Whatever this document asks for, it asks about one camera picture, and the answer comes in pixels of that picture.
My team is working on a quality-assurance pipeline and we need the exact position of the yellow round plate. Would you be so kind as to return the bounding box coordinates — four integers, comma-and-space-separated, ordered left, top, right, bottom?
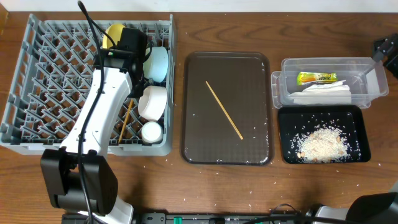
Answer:
103, 23, 125, 49

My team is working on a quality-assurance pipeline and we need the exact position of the light blue bowl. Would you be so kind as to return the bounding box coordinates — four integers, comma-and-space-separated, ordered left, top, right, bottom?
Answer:
143, 47, 169, 83

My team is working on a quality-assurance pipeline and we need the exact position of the white pink shallow bowl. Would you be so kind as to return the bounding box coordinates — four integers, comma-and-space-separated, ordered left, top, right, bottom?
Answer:
138, 86, 167, 121

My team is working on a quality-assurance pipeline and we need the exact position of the wooden chopstick short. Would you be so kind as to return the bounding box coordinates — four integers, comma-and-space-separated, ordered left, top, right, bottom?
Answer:
118, 98, 134, 144

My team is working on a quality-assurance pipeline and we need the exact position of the wooden chopstick long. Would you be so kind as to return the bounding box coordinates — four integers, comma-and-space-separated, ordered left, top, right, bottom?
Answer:
205, 80, 244, 140

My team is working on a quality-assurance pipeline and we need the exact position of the white paper cup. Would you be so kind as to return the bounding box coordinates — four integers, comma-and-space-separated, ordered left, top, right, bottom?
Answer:
141, 121, 163, 144

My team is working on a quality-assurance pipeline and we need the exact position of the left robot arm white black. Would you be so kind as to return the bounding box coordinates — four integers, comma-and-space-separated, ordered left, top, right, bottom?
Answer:
40, 27, 150, 223

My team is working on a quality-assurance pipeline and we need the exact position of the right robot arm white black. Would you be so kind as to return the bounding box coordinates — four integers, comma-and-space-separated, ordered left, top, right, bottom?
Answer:
305, 34, 397, 223

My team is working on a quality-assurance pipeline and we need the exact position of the clear plastic waste bin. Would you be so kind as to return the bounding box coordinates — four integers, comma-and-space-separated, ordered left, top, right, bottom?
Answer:
271, 57, 389, 109

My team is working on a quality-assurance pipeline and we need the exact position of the black waste tray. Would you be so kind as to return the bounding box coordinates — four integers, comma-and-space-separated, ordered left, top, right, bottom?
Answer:
278, 105, 371, 164

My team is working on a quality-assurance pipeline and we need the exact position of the white crumpled napkin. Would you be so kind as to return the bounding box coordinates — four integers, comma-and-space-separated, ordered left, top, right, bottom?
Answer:
290, 80, 351, 105

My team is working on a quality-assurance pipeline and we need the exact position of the grey plastic dish rack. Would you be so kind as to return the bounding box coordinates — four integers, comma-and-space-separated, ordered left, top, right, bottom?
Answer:
1, 15, 177, 156

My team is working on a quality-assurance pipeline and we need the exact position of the yellow green snack wrapper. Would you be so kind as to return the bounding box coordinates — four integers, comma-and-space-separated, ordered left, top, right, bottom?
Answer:
297, 72, 338, 86

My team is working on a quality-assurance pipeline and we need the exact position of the spilled rice pile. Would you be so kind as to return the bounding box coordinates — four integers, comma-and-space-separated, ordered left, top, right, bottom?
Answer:
287, 119, 361, 164

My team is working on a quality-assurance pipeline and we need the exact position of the dark brown serving tray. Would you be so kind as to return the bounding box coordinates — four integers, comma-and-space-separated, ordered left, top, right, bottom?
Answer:
181, 52, 274, 166

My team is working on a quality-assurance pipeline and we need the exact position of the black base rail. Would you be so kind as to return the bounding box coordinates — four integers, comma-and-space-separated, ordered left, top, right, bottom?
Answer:
61, 213, 310, 224

